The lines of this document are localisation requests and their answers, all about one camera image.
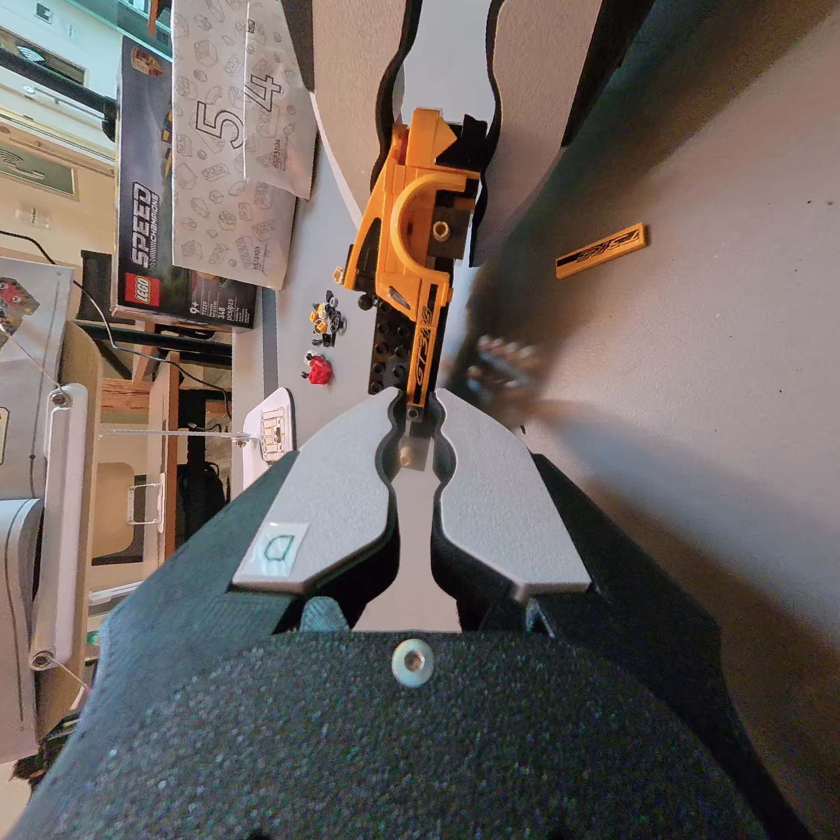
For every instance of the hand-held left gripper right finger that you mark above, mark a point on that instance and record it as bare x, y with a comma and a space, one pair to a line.
505, 512

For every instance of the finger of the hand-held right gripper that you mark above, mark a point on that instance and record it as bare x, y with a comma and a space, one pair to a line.
348, 79
538, 85

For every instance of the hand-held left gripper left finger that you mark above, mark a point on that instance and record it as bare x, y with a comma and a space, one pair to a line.
334, 505

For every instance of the yellow lego car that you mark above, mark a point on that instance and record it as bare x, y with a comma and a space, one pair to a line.
384, 216

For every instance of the lego sticker sheet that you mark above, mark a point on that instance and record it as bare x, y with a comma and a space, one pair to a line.
272, 433

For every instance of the long yellow lego tile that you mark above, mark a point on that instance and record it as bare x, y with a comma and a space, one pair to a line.
602, 251

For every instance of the pile of small lego parts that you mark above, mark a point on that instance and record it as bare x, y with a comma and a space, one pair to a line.
323, 318

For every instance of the black lego box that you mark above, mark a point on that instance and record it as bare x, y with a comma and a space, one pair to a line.
148, 216

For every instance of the white paper bag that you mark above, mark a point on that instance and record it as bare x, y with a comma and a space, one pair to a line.
216, 197
289, 131

